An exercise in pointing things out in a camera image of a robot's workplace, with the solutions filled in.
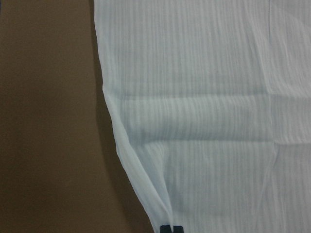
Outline brown paper table cover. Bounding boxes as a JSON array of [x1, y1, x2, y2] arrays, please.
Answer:
[[0, 0, 153, 233]]

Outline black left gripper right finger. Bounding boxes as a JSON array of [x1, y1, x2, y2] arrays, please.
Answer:
[[173, 226, 184, 233]]

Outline light blue button shirt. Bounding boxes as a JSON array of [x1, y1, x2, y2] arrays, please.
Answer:
[[94, 0, 311, 233]]

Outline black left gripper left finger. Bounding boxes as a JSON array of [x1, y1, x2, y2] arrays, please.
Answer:
[[160, 225, 173, 233]]

